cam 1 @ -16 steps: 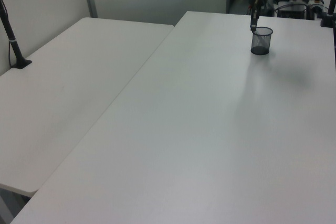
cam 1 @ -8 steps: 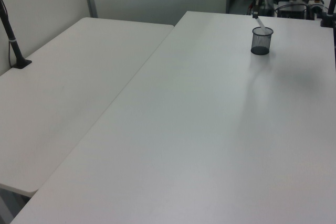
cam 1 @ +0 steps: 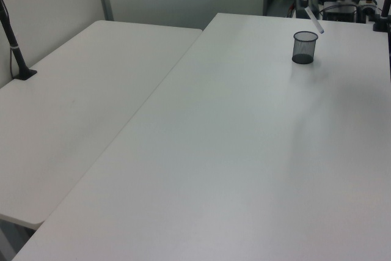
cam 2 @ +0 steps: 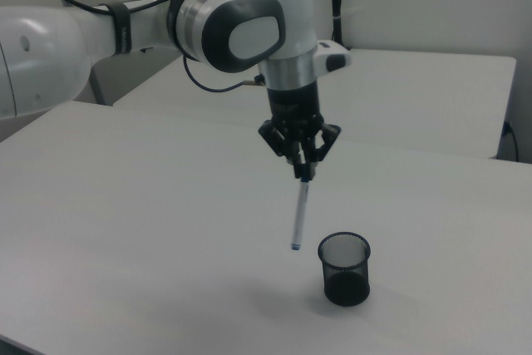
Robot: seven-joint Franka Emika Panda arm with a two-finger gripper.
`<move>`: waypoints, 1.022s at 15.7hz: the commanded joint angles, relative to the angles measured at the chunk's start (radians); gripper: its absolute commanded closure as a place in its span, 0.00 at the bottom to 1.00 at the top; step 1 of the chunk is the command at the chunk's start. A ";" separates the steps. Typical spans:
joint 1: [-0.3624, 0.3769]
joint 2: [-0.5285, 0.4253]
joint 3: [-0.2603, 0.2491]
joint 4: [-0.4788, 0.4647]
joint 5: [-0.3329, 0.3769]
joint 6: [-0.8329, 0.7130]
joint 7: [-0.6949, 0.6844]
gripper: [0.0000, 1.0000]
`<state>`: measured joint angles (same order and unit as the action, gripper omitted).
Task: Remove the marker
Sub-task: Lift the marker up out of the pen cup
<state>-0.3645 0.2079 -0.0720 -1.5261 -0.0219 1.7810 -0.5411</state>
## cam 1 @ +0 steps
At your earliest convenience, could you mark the dark computer case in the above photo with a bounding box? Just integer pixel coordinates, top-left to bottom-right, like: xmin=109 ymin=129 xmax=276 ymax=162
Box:
xmin=294 ymin=0 xmax=322 ymax=20

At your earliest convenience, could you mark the black camera stand with flat base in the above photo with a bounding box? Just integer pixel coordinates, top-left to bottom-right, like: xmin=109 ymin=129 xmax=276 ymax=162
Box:
xmin=0 ymin=0 xmax=38 ymax=82

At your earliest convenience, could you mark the thin black stand cable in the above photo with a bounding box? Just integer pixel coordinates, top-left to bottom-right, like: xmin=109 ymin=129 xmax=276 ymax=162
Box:
xmin=8 ymin=47 xmax=19 ymax=78

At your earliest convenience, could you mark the black camera stand with clamp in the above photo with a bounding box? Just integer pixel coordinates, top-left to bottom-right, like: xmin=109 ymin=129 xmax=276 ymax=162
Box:
xmin=371 ymin=0 xmax=391 ymax=33

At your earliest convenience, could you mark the silver device with black knob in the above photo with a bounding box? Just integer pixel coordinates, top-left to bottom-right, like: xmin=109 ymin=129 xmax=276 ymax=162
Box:
xmin=356 ymin=0 xmax=378 ymax=24

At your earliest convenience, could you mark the black mesh pen cup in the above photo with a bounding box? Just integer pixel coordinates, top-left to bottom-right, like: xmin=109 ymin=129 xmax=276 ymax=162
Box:
xmin=291 ymin=31 xmax=319 ymax=65

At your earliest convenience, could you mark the black electronics box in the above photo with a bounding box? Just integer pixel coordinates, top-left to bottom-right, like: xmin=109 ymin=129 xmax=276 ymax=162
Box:
xmin=323 ymin=0 xmax=359 ymax=23

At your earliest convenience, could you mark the white marker with blue cap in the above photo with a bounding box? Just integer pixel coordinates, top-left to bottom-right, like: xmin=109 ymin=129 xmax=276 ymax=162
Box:
xmin=305 ymin=7 xmax=326 ymax=34

